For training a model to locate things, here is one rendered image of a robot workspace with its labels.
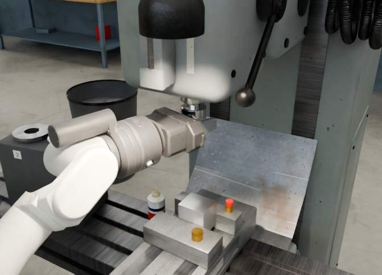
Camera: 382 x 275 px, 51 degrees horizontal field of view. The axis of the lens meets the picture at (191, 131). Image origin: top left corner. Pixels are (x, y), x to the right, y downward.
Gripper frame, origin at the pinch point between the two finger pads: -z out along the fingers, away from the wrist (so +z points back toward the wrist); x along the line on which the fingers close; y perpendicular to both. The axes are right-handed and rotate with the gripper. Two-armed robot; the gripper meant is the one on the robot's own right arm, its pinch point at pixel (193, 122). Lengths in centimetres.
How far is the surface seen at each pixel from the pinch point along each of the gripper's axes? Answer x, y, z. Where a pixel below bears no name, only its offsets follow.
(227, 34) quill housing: -11.4, -18.6, 4.6
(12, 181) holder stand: 42, 24, 21
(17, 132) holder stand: 43.9, 11.9, 17.0
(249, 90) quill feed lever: -14.7, -10.7, 2.7
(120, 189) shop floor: 153, 123, -78
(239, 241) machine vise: -6.8, 27.8, -7.5
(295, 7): -6.3, -19.6, -19.5
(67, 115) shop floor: 298, 123, -114
